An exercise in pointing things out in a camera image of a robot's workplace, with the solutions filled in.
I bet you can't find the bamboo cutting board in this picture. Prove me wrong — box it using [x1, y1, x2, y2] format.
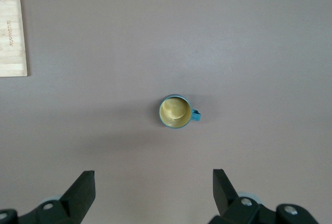
[0, 0, 29, 77]

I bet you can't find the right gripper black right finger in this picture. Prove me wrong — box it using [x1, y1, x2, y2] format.
[209, 169, 319, 224]

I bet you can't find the teal cup yellow inside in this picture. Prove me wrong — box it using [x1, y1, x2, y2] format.
[158, 94, 203, 130]

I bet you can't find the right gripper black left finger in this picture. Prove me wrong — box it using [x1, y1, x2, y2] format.
[0, 170, 96, 224]

